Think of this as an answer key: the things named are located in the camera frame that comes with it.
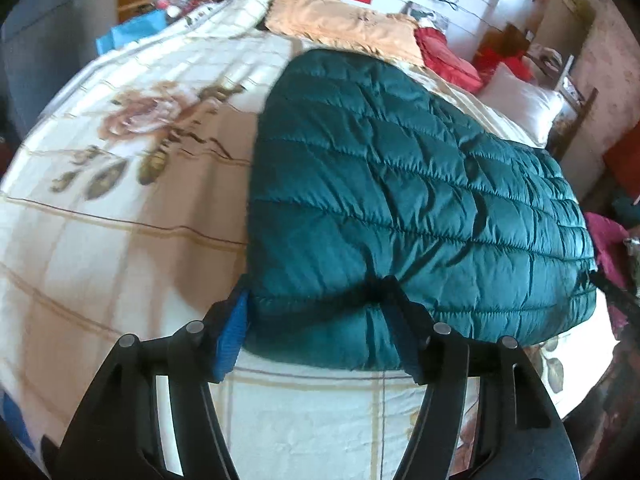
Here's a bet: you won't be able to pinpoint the grey wardrobe cabinet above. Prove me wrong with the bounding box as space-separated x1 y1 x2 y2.
1 0 117 142

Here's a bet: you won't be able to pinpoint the white square pillow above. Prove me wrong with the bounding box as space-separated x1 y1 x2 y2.
477 63 564 148

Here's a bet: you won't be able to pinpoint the wooden chair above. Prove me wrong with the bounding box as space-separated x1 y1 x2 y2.
503 23 599 162

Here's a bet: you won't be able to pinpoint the dark green puffer jacket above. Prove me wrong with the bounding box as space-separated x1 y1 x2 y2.
245 50 597 370

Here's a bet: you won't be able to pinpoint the floral cream bed sheet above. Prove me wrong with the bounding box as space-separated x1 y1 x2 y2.
1 0 616 479

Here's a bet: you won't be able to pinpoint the framed photo at headboard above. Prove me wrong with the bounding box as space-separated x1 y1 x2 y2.
402 1 449 35

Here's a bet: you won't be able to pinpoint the red heart-shaped cushion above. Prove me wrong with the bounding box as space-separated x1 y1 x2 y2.
414 27 484 94

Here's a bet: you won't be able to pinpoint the red clothes on chair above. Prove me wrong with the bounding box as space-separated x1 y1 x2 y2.
472 47 534 84

